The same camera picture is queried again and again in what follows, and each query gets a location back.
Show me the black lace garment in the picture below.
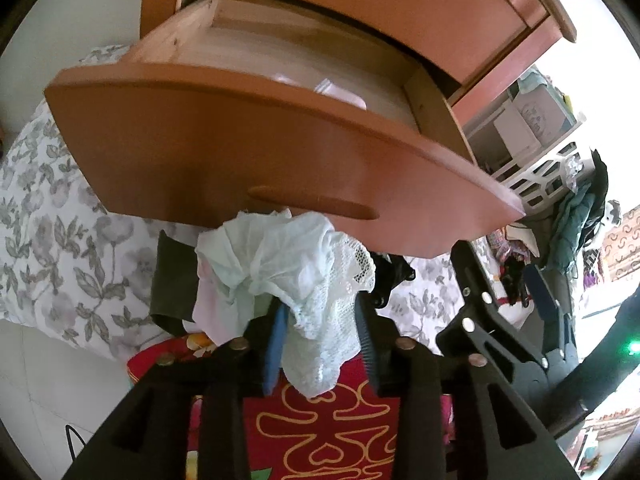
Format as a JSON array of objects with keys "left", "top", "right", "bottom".
[{"left": 370, "top": 252, "right": 416, "bottom": 309}]

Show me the grey green garment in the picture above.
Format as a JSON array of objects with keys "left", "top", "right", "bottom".
[{"left": 150, "top": 231, "right": 198, "bottom": 337}]

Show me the pink garment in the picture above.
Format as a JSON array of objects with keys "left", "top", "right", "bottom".
[{"left": 192, "top": 257, "right": 248, "bottom": 346}]

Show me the colourful toy pile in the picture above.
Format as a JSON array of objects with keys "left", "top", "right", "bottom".
[{"left": 486, "top": 223, "right": 540, "bottom": 308}]

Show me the red floral blanket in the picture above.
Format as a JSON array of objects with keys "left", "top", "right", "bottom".
[{"left": 124, "top": 331, "right": 457, "bottom": 480}]

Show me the teal jacket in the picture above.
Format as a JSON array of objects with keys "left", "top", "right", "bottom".
[{"left": 544, "top": 150, "right": 608, "bottom": 273}]

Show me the mint green cloth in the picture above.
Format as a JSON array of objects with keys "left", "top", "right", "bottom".
[{"left": 195, "top": 210, "right": 375, "bottom": 398}]

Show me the grey floral quilt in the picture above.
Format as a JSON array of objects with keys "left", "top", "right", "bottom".
[{"left": 0, "top": 44, "right": 497, "bottom": 363}]

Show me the small white bedside shelf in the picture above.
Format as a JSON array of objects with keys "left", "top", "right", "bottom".
[{"left": 463, "top": 66, "right": 582, "bottom": 174}]

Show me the pink pineapple sock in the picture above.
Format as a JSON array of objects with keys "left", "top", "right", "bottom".
[{"left": 314, "top": 78, "right": 368, "bottom": 110}]

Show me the wooden nightstand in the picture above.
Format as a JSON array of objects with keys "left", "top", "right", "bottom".
[{"left": 140, "top": 0, "right": 577, "bottom": 124}]

